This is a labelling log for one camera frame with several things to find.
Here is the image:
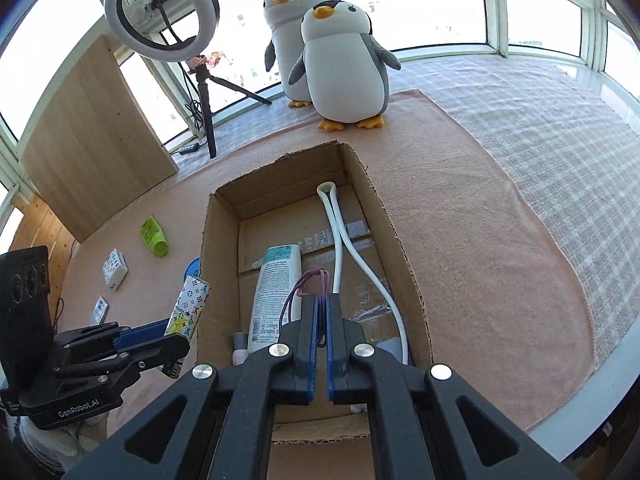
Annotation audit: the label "white patterned pouch yellow print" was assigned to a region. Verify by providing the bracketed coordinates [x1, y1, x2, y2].
[161, 275, 212, 380]

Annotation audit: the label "white bottle with blue cap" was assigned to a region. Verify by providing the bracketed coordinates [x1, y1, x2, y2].
[247, 244, 303, 356]

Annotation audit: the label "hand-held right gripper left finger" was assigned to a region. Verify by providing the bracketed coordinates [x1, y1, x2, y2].
[62, 296, 321, 480]

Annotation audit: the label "white window frame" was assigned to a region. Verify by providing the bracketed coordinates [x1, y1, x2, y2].
[0, 0, 640, 221]

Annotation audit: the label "small penguin plush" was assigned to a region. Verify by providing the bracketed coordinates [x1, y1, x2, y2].
[287, 1, 402, 132]

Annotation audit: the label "white plastic shoehorn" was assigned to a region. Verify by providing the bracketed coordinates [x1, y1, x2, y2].
[316, 181, 411, 366]

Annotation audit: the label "white ring light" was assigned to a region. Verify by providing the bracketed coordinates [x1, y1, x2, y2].
[103, 0, 221, 64]

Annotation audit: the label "pine wood panel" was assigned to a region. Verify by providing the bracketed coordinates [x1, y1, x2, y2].
[7, 192, 81, 311]

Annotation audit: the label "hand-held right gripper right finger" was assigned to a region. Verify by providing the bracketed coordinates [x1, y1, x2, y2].
[325, 295, 576, 480]

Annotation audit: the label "white printed tissue pack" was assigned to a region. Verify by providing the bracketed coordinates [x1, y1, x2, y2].
[102, 248, 130, 291]

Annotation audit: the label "black ring light cable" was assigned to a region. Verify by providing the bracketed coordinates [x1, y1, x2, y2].
[182, 67, 208, 146]

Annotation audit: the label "small white bottle grey cap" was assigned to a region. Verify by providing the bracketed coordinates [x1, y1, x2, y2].
[231, 331, 251, 366]

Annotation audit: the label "large penguin plush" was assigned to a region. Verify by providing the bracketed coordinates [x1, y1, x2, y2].
[262, 0, 343, 109]

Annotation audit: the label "white checked cloth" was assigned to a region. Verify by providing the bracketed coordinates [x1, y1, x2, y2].
[172, 55, 640, 376]

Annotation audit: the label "brown cardboard box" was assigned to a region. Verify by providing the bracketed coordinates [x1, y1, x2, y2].
[192, 141, 435, 446]

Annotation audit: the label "light wooden board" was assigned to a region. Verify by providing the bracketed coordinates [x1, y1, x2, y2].
[19, 35, 179, 243]

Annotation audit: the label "white fuzzy cloth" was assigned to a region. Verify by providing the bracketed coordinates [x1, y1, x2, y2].
[20, 420, 108, 473]

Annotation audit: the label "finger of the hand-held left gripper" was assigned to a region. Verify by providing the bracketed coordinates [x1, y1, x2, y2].
[55, 317, 173, 361]
[97, 332, 192, 386]

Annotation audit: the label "dark red hair ties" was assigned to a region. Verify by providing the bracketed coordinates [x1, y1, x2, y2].
[279, 267, 333, 348]

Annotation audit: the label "green tube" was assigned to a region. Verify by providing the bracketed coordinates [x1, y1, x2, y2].
[139, 216, 170, 258]

